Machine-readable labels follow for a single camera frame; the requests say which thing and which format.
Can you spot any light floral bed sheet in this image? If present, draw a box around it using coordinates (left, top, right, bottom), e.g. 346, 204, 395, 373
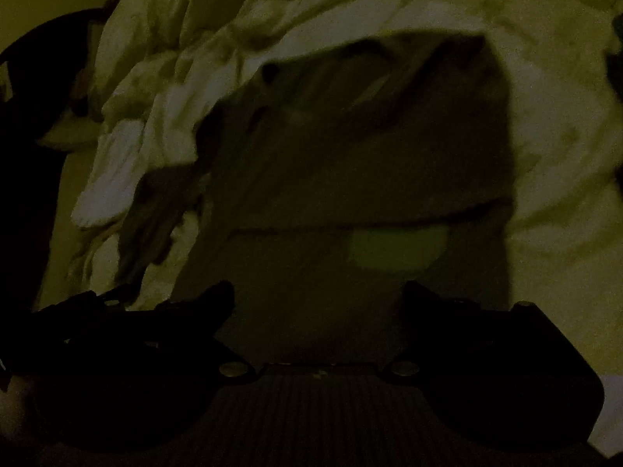
39, 0, 622, 374

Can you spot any dark dotted small garment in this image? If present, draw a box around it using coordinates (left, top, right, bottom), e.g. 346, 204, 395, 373
116, 33, 513, 354

